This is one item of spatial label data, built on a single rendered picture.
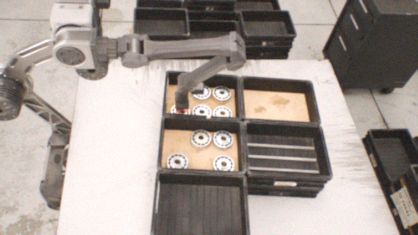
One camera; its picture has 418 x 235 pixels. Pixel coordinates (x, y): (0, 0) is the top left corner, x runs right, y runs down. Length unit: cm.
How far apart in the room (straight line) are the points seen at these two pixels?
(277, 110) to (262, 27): 116
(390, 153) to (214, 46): 189
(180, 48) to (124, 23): 243
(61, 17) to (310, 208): 139
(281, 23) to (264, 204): 170
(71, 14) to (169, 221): 91
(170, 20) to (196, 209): 172
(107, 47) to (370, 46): 217
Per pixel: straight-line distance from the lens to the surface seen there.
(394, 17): 292
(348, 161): 217
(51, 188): 246
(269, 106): 205
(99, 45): 132
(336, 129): 226
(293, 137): 197
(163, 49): 132
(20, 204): 275
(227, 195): 172
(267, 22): 312
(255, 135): 191
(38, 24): 383
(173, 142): 183
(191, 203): 169
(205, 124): 183
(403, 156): 295
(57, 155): 257
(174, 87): 204
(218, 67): 146
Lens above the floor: 238
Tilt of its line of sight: 54 degrees down
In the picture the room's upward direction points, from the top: 10 degrees clockwise
